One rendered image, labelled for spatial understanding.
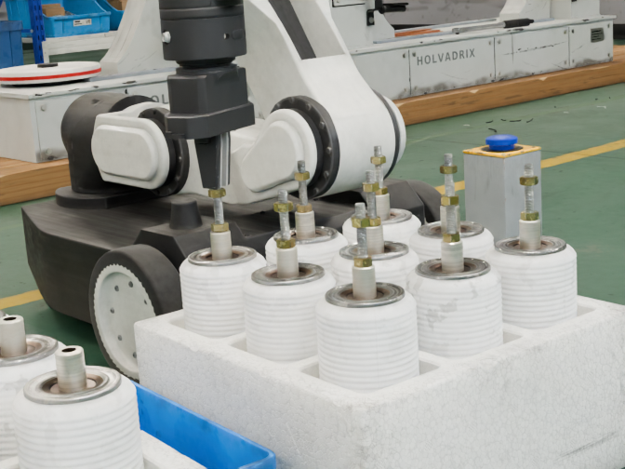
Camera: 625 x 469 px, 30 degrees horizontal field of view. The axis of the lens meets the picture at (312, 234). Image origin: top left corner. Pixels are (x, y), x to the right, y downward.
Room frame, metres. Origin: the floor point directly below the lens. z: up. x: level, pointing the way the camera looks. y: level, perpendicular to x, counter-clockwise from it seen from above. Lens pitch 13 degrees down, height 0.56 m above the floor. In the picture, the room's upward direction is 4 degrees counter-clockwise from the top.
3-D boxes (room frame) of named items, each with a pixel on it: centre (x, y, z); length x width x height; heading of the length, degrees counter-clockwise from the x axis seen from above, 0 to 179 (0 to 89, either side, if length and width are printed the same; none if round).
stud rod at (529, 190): (1.20, -0.23, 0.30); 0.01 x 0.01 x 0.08
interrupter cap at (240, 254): (1.24, 0.10, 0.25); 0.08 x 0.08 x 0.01
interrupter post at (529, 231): (1.20, -0.23, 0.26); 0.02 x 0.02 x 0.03
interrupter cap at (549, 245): (1.20, -0.23, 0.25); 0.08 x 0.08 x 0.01
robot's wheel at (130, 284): (1.54, 0.24, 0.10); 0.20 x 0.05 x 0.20; 41
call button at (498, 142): (1.46, -0.25, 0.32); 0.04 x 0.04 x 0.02
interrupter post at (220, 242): (1.24, 0.10, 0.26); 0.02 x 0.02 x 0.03
